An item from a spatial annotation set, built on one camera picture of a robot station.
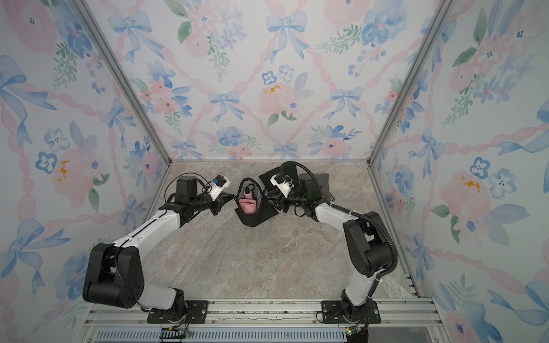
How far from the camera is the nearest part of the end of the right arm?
796 millimetres

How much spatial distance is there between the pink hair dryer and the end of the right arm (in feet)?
0.39

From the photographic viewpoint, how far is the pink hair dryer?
87 cm
